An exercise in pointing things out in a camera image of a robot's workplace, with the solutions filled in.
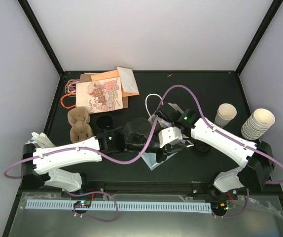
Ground light blue paper bag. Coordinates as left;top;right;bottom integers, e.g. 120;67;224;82
141;93;189;171

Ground brown pulp cup carrier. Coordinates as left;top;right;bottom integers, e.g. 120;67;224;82
68;107;94;143

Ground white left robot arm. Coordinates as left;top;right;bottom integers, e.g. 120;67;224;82
21;118;181;197

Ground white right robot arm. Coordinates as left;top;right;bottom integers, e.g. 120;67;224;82
155;103;275;199

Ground black coffee cup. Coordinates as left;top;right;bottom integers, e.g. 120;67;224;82
96;114;113;132

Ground black cup lid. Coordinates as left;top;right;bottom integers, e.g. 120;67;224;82
193;141;211;156

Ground single white paper cup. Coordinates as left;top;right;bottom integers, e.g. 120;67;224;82
214;103;237;128

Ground illustrated greeting card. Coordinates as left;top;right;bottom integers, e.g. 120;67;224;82
75;77;123;114

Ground stack of white paper cups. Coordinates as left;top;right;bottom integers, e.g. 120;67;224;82
241;108;276;140

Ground rubber bands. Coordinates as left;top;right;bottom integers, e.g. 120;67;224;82
60;79;80;109

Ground brown cardboard sleeve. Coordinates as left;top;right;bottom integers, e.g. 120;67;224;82
79;73;95;83

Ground white plastic cutlery pile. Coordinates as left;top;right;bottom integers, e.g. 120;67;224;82
25;132;56;148

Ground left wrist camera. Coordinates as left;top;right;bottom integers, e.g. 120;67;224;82
158;126;183;148

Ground light blue cable duct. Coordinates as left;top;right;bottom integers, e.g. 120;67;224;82
25;199;212;214

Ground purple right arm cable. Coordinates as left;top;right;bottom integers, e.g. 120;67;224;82
151;84;283;220

